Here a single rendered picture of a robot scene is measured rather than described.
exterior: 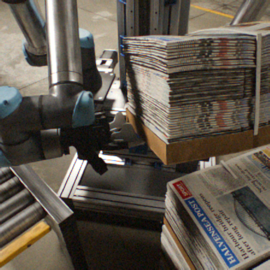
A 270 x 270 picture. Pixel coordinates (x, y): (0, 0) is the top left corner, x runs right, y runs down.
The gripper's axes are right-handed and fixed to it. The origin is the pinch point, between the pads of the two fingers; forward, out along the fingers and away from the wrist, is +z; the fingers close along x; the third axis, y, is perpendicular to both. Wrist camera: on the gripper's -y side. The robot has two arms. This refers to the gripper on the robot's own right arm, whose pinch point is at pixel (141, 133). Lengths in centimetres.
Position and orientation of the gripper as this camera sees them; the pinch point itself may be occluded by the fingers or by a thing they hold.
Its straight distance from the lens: 72.4
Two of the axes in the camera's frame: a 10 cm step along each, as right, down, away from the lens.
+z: 9.6, -1.9, 2.1
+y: -1.0, -9.3, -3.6
